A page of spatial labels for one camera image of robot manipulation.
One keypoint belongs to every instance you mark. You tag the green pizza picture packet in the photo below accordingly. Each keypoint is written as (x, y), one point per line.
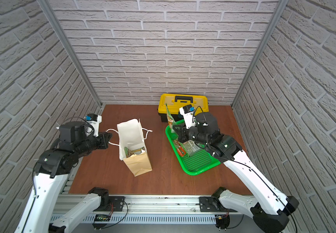
(129, 152)

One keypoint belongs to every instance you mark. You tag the yellow black toolbox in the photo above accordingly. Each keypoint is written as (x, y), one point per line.
(175, 101)

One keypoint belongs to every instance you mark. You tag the green white bottom packet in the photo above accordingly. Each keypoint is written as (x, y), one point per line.
(191, 148)

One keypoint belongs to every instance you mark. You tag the aluminium front rail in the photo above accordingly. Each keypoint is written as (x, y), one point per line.
(157, 208)

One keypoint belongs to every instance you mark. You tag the green plastic basket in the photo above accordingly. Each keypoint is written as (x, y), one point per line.
(195, 164)

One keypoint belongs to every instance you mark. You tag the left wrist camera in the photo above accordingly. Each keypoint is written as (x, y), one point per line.
(94, 120)

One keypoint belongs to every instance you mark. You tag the right power connector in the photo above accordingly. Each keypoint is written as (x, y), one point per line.
(222, 222)

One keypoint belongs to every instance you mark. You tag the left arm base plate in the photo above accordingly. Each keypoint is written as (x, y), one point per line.
(114, 204)

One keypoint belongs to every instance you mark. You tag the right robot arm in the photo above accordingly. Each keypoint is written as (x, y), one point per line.
(229, 152)

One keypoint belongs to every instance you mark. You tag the red small condiment packet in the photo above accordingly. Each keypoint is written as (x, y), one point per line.
(180, 149)

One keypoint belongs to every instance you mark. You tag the yellow green condiment packet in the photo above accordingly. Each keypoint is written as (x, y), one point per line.
(170, 119)

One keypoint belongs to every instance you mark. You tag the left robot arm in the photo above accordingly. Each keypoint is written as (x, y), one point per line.
(76, 139)

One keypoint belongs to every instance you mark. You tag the left controller board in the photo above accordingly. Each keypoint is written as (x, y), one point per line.
(101, 221)

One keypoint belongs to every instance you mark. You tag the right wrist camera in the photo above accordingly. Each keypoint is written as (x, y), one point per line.
(187, 112)

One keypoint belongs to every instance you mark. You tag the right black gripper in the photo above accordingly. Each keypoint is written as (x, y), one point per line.
(181, 132)

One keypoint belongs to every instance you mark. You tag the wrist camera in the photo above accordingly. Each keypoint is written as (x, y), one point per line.
(94, 120)
(187, 112)

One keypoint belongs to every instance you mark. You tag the brown paper bag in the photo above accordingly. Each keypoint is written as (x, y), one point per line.
(132, 135)

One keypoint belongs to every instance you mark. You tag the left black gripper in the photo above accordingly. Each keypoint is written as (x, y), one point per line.
(104, 140)

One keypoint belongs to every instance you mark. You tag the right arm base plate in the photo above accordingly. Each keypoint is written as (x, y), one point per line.
(210, 204)

